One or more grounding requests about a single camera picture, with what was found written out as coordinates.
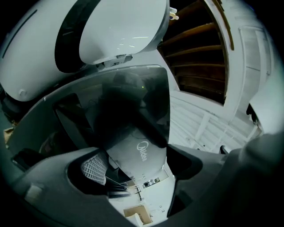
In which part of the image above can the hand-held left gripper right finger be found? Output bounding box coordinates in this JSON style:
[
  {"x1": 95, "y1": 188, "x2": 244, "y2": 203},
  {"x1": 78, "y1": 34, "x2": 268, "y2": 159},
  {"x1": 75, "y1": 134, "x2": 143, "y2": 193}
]
[{"x1": 155, "y1": 130, "x2": 284, "y2": 227}]

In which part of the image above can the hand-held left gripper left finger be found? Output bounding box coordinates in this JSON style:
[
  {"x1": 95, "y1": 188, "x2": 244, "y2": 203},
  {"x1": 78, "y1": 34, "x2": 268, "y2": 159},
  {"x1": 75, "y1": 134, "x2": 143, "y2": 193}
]
[{"x1": 4, "y1": 146, "x2": 135, "y2": 227}]

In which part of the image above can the black front-load washing machine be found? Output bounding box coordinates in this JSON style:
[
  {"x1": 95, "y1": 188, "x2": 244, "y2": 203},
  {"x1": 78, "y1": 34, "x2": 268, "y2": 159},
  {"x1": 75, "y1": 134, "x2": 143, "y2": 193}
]
[{"x1": 4, "y1": 64, "x2": 177, "y2": 227}]

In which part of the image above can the white black top-load washing machine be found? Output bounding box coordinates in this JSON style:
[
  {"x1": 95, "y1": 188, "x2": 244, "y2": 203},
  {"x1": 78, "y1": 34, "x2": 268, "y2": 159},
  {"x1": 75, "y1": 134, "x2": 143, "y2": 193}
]
[{"x1": 0, "y1": 0, "x2": 171, "y2": 103}]

